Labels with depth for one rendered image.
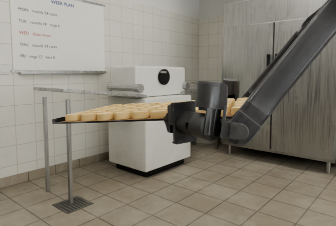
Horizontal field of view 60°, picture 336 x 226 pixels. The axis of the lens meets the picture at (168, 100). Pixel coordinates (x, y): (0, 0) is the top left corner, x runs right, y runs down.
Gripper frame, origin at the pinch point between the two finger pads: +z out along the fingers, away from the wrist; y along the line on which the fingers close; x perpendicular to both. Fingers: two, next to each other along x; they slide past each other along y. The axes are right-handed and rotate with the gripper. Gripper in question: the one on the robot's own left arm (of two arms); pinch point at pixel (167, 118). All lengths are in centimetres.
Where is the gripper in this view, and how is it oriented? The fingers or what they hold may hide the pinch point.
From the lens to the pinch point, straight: 79.8
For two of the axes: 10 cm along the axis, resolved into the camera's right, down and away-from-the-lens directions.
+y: 0.5, 10.0, 0.7
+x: 8.7, -0.7, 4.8
